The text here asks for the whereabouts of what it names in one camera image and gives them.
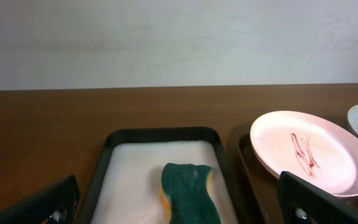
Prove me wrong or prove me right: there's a pink plate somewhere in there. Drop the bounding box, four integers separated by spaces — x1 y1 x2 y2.
250 111 358 198

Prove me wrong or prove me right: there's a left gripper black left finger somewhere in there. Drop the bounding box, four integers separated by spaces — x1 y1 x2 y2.
0 175 80 224

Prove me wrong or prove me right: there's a brown plastic tray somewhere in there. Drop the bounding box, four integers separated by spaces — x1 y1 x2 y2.
236 133 358 224

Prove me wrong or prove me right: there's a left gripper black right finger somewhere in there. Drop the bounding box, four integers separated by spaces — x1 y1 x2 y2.
277 171 358 224

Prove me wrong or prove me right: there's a green and yellow sponge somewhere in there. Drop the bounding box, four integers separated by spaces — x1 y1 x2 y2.
159 163 221 224

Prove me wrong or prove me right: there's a black tray with soapy foam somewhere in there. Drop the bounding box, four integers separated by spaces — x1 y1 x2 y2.
77 127 247 223

